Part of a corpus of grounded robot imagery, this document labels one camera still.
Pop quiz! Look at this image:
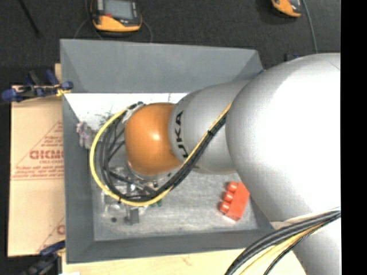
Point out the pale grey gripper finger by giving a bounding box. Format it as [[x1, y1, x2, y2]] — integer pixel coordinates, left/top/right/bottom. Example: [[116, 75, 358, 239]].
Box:
[[125, 207, 140, 226], [102, 194, 123, 215]]

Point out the pale lilac crumpled thing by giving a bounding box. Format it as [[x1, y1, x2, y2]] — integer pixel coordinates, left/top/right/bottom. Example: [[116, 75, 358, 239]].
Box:
[[76, 121, 96, 149]]

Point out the brown cardboard board red print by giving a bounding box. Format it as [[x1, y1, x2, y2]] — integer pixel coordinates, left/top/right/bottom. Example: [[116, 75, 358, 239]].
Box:
[[7, 63, 67, 258]]

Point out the red toy building block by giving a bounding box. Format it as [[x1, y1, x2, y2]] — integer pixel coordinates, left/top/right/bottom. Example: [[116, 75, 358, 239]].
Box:
[[217, 181, 251, 222]]

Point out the grey metal bin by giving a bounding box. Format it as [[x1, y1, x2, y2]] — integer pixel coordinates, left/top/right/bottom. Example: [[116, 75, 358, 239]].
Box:
[[59, 38, 274, 263]]

